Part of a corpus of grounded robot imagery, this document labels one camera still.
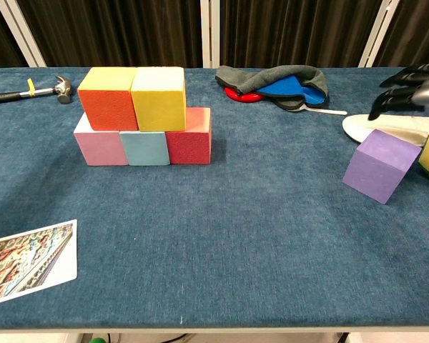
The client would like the purple foam cube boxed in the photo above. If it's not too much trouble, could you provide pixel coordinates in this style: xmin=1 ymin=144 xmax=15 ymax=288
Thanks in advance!
xmin=342 ymin=129 xmax=423 ymax=206

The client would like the red foam cube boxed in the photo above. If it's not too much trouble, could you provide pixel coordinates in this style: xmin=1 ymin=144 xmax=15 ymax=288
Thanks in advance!
xmin=165 ymin=106 xmax=213 ymax=166

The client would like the yellow foam cube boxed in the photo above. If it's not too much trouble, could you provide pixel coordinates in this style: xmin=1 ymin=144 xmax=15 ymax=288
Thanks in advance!
xmin=130 ymin=66 xmax=187 ymax=132

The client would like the orange foam cube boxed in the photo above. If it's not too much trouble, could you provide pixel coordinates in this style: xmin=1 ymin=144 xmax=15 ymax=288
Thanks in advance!
xmin=77 ymin=66 xmax=139 ymax=132

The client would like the black pleated curtain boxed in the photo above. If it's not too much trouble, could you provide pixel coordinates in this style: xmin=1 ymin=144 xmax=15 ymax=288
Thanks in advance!
xmin=16 ymin=0 xmax=203 ymax=68
xmin=220 ymin=0 xmax=383 ymax=68
xmin=0 ymin=0 xmax=31 ymax=69
xmin=373 ymin=0 xmax=429 ymax=69

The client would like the white slipper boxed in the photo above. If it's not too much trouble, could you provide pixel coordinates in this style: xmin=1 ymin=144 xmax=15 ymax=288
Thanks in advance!
xmin=342 ymin=113 xmax=429 ymax=148

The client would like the white plastic stick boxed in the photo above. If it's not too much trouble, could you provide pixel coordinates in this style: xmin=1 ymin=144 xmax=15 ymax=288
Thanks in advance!
xmin=302 ymin=105 xmax=348 ymax=116

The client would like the blue black-rimmed pad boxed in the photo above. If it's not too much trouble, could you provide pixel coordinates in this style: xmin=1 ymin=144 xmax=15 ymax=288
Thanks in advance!
xmin=260 ymin=74 xmax=326 ymax=108

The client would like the grey cloth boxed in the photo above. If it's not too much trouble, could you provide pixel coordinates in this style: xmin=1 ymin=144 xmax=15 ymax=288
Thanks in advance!
xmin=215 ymin=65 xmax=330 ymax=111

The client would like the red disc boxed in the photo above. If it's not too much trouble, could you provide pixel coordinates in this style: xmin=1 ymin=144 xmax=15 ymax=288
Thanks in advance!
xmin=224 ymin=85 xmax=264 ymax=104

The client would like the blue fabric table cover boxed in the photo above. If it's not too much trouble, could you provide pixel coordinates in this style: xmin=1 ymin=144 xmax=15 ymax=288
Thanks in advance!
xmin=0 ymin=66 xmax=429 ymax=329

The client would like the light blue foam cube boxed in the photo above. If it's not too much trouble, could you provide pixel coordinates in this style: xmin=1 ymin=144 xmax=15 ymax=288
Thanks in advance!
xmin=119 ymin=130 xmax=172 ymax=167

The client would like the pink foam cube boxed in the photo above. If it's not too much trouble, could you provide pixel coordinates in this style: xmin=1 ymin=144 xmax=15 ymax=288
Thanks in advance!
xmin=73 ymin=112 xmax=129 ymax=167

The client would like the printed photo card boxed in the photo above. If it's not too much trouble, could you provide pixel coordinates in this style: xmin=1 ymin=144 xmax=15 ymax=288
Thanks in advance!
xmin=0 ymin=219 xmax=79 ymax=308

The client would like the white partition frame post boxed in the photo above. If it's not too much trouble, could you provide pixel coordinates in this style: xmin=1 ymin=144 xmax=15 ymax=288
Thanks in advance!
xmin=0 ymin=0 xmax=47 ymax=68
xmin=199 ymin=0 xmax=221 ymax=69
xmin=357 ymin=0 xmax=401 ymax=68

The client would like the claw hammer black handle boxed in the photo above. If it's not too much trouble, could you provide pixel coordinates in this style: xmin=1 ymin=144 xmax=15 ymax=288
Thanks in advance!
xmin=0 ymin=74 xmax=74 ymax=106

